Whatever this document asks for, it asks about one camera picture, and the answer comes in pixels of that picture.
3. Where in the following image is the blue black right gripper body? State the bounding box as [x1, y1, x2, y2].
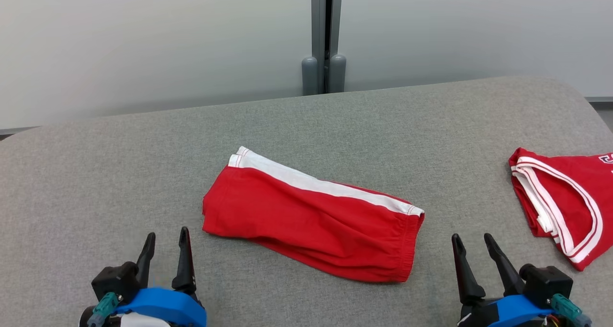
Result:
[457, 294, 554, 327]

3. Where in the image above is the green left camera connector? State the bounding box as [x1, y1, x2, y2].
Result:
[87, 292, 120, 327]

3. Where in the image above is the red Bulls jersey white trim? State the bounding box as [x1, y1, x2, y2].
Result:
[509, 147, 613, 271]

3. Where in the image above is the grey fabric sofa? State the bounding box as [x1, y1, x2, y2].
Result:
[0, 76, 613, 327]

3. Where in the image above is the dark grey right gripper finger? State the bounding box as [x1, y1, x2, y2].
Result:
[452, 234, 486, 305]
[484, 233, 525, 298]

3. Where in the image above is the green camera connector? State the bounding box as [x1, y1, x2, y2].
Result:
[87, 292, 120, 327]
[551, 293, 593, 327]

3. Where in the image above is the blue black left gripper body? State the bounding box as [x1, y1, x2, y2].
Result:
[115, 287, 208, 327]

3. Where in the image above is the green right camera connector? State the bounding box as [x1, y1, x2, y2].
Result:
[551, 293, 593, 327]

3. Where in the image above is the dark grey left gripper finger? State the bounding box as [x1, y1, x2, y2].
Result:
[172, 227, 197, 294]
[136, 232, 157, 290]

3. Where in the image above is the grey partition post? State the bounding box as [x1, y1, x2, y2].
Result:
[311, 0, 344, 95]

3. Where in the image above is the grey cylinder post foot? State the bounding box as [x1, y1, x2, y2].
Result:
[301, 55, 319, 96]
[329, 54, 347, 94]

